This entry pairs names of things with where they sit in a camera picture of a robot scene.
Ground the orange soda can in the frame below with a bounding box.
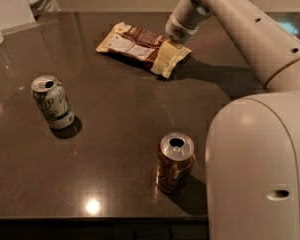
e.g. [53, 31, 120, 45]
[156, 132, 195, 194]

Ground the brown chip bag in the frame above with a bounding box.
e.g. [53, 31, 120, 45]
[96, 22, 191, 79]

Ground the green white 7up can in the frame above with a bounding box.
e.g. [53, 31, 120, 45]
[31, 75, 75, 129]

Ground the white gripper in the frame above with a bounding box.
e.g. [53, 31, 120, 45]
[155, 14, 198, 74]

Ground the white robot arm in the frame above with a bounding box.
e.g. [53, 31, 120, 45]
[166, 0, 300, 240]

